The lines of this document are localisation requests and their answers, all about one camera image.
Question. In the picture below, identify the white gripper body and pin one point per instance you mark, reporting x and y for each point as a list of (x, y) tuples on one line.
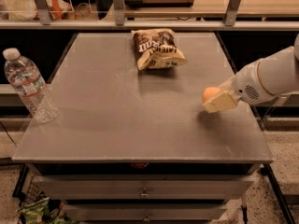
[(248, 85)]

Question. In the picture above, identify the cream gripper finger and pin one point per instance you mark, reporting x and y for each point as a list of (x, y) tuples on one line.
[(227, 84), (221, 101)]

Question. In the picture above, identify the orange fruit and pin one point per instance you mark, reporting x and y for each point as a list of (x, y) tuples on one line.
[(209, 92)]

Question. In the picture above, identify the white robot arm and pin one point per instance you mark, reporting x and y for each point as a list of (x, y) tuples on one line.
[(279, 72)]

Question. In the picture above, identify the brown chip bag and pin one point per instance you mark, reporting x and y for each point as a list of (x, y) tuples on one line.
[(156, 49)]

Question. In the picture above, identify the orange white bag on shelf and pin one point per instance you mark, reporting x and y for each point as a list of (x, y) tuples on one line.
[(26, 10)]

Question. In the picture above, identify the green patterned bag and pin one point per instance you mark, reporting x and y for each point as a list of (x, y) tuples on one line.
[(45, 211)]

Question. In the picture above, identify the grey drawer cabinet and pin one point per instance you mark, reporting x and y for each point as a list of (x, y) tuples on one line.
[(121, 130)]

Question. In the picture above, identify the upper drawer knob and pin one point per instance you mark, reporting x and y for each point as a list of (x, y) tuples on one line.
[(144, 194)]

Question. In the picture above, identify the drawer knob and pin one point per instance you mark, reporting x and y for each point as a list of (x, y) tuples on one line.
[(146, 218), (144, 194)]

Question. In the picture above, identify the lower drawer knob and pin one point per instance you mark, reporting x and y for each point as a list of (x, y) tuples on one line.
[(146, 218)]

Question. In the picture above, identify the clear plastic water bottle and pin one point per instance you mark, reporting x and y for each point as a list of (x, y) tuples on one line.
[(25, 78)]

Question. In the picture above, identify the metal shelf rail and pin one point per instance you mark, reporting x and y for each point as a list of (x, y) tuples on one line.
[(203, 15)]

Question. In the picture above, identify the black wire basket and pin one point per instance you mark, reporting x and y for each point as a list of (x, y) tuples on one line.
[(32, 194)]

